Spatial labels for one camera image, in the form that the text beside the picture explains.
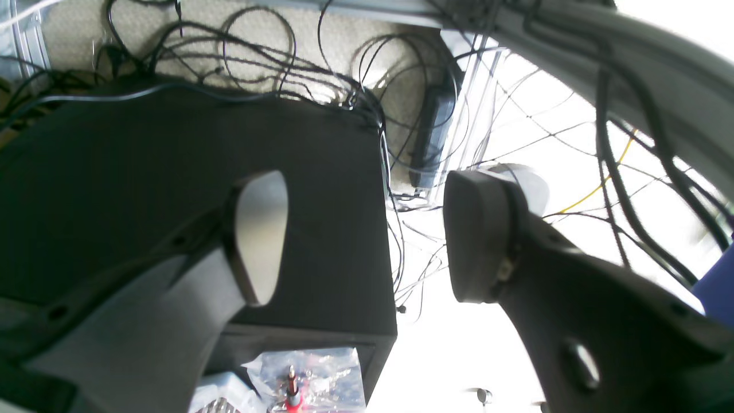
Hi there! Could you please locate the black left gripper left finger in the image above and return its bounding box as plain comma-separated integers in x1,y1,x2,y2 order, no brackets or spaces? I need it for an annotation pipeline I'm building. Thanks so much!
23,170,289,412

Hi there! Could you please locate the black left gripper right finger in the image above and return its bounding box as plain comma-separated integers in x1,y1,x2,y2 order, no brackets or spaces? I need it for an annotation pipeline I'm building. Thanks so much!
443,170,733,412

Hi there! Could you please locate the clear plastic bag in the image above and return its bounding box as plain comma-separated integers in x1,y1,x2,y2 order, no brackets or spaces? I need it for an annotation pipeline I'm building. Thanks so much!
188,347,367,412

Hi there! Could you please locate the black power adapter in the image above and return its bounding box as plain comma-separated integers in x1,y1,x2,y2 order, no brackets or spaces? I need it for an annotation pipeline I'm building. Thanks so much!
409,86,456,188

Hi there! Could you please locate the yellow cable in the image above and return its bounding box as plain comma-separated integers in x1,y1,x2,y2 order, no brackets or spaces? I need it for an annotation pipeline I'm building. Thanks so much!
559,129,638,215

